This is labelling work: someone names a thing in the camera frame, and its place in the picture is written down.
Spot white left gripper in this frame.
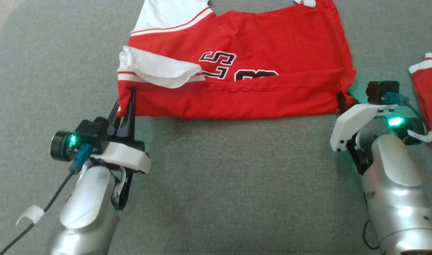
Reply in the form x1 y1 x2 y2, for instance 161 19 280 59
90 88 152 174

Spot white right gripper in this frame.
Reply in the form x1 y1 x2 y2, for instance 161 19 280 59
330 91 399 153

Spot red white-trimmed shorts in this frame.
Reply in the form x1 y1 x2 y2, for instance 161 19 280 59
409 52 432 144

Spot red white basketball jersey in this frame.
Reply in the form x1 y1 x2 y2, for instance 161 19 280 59
117 0 357 119

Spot grey sofa seat cushion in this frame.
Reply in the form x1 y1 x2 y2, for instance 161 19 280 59
0 0 432 255

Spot black right camera cable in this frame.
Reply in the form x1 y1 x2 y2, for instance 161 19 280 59
363 92 432 250

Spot white right cable tag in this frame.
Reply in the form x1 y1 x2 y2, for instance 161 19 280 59
407 129 432 143

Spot white cable tag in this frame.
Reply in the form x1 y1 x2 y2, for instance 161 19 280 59
17 205 45 226
407 129 432 143

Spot white left cable tag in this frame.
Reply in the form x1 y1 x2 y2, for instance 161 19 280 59
17 205 45 226

